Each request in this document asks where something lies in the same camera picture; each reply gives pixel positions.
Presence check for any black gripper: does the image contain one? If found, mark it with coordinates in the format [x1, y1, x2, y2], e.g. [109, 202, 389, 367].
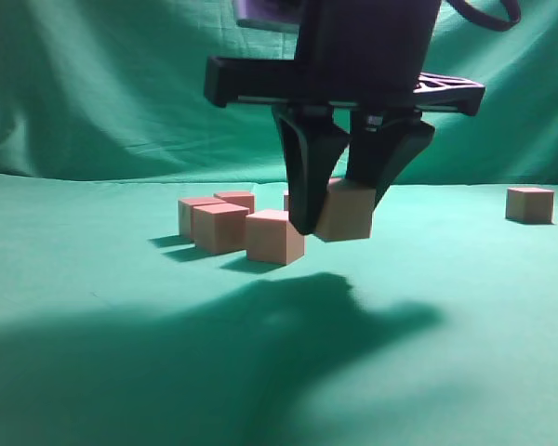
[204, 1, 485, 235]

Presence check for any black cable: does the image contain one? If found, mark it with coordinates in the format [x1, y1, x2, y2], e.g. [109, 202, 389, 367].
[450, 0, 523, 32]

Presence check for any green cloth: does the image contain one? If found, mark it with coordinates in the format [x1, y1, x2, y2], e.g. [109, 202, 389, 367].
[0, 1, 558, 445]

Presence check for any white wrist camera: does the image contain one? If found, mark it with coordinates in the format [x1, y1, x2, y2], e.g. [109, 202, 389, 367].
[232, 0, 304, 33]

